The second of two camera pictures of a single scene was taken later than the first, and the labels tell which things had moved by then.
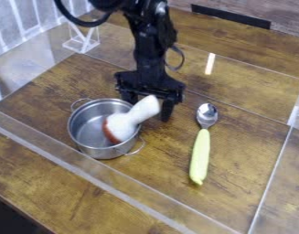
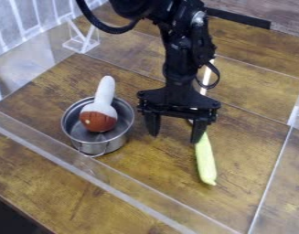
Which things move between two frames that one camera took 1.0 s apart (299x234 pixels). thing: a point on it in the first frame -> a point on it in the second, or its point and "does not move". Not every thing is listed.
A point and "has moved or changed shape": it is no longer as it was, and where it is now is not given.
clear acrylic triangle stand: x=85 y=37 does not move
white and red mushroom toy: x=121 y=126 -> x=101 y=117
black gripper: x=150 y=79 -> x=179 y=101
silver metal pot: x=86 y=128 has moved or changed shape
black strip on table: x=230 y=16 does not move
